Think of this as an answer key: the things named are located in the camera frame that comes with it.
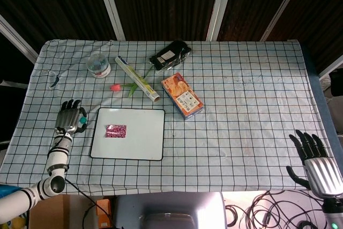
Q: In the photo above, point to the clear round plastic tub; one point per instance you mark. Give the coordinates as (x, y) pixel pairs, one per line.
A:
(98, 66)

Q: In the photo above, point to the white board with black frame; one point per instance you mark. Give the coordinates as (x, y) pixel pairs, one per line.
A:
(144, 132)

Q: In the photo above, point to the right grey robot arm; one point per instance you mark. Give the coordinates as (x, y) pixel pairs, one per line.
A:
(333, 213)

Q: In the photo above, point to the black shiny plastic package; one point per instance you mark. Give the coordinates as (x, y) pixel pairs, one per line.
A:
(171, 56)

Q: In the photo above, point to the small dark blue scrap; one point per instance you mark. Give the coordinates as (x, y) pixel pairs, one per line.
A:
(55, 81)

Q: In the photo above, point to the blue table side panel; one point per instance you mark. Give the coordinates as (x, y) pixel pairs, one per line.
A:
(317, 92)

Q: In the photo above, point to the long cling film roll box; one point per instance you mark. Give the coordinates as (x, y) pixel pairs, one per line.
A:
(136, 78)

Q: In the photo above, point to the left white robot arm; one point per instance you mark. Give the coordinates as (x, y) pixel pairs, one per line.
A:
(57, 154)

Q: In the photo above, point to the brown cardboard box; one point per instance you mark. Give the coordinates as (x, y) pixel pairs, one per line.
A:
(59, 213)

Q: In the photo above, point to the orange and blue cracker box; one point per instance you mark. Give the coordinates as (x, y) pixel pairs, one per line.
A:
(182, 95)

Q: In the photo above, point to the brown-yellow plush toy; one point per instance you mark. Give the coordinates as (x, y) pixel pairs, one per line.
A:
(16, 223)

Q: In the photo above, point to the pink candy packet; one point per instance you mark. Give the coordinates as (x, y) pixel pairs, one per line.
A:
(115, 131)

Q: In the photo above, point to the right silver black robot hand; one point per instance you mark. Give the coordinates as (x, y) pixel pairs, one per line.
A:
(321, 172)

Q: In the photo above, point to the grey robot torso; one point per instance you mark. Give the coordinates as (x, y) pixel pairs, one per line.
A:
(171, 210)

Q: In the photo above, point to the white black-grid tablecloth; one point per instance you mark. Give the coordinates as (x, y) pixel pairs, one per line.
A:
(241, 132)

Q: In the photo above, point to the small orange box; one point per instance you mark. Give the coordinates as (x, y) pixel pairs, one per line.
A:
(104, 213)

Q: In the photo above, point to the white window frame post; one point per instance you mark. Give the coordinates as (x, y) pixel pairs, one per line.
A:
(332, 66)
(18, 38)
(221, 6)
(284, 6)
(111, 6)

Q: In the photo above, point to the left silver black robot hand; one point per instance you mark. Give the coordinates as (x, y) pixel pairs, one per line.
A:
(67, 119)

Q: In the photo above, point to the pink artificial tulip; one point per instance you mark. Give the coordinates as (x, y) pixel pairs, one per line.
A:
(115, 87)

